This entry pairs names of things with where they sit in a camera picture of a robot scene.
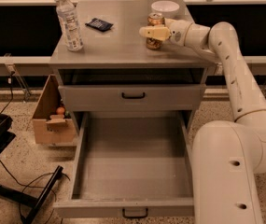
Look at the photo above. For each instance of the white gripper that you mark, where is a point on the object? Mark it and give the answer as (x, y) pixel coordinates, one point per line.
(178, 31)

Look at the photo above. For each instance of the orange soda can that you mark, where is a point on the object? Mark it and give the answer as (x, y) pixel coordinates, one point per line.
(156, 21)

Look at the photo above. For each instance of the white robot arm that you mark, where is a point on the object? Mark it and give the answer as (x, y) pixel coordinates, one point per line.
(225, 155)

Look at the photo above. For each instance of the closed grey upper drawer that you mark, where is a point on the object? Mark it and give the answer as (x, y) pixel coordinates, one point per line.
(108, 97)

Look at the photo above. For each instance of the grey drawer cabinet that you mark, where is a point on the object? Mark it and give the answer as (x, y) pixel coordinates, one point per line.
(120, 56)

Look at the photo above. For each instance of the open grey bottom drawer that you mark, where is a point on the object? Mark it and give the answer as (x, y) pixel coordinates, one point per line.
(134, 161)

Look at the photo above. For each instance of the white ceramic bowl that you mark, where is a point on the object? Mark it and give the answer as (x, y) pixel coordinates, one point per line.
(168, 9)

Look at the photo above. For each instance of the dark blue snack packet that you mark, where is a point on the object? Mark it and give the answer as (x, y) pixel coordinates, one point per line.
(99, 25)

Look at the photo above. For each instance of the clear plastic water bottle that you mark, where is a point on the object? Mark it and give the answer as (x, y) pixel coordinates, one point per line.
(69, 22)

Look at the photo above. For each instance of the orange fruit in box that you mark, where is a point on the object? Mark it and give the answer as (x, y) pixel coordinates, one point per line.
(60, 110)

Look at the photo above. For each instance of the brown cardboard box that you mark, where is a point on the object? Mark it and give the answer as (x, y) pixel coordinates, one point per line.
(50, 128)

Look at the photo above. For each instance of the black upper drawer handle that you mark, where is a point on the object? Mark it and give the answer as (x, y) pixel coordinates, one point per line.
(133, 97)

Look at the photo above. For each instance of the black drawer handle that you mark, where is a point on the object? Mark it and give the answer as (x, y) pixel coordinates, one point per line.
(133, 97)
(134, 213)

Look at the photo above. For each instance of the metal railing bracket left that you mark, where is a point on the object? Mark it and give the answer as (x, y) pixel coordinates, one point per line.
(14, 73)

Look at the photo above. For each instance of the black bottom drawer handle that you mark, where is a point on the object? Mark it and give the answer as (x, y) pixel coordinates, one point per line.
(134, 213)

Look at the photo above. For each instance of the black chair frame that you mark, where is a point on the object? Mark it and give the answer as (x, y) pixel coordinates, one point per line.
(24, 165)

